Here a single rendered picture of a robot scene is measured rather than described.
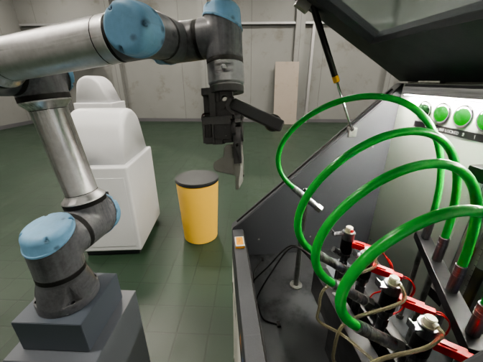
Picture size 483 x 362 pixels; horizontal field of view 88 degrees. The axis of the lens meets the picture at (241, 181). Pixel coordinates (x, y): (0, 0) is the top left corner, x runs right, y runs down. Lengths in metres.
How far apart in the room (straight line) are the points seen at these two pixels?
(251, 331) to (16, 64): 0.69
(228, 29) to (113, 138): 1.78
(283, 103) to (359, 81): 2.75
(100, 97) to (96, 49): 5.36
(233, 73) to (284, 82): 8.71
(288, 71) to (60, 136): 8.76
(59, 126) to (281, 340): 0.80
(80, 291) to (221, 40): 0.70
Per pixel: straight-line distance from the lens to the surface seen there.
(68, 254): 0.78
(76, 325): 0.82
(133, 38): 0.45
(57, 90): 0.80
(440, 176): 0.70
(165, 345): 1.83
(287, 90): 9.20
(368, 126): 0.93
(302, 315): 0.84
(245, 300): 0.69
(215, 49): 0.54
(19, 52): 0.61
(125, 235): 2.41
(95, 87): 5.88
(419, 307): 0.56
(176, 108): 9.90
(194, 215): 2.30
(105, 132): 2.25
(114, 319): 0.93
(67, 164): 0.81
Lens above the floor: 1.46
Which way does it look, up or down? 22 degrees down
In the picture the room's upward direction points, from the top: straight up
